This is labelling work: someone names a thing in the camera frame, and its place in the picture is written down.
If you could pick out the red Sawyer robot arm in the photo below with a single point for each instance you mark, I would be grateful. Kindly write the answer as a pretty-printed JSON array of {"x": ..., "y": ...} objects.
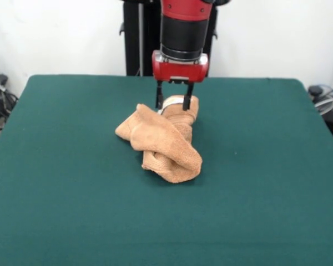
[{"x": 183, "y": 30}]

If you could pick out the tan terry towel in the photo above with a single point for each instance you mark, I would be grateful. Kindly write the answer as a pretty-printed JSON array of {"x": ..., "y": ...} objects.
[{"x": 161, "y": 144}]

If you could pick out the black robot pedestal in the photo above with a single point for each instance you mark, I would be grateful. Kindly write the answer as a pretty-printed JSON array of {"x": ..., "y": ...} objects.
[{"x": 133, "y": 41}]

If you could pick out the dark green table cloth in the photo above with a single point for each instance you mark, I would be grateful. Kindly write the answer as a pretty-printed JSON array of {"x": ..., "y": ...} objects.
[{"x": 72, "y": 166}]

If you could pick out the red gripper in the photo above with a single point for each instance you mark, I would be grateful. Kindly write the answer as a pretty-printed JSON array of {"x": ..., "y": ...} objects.
[{"x": 180, "y": 72}]

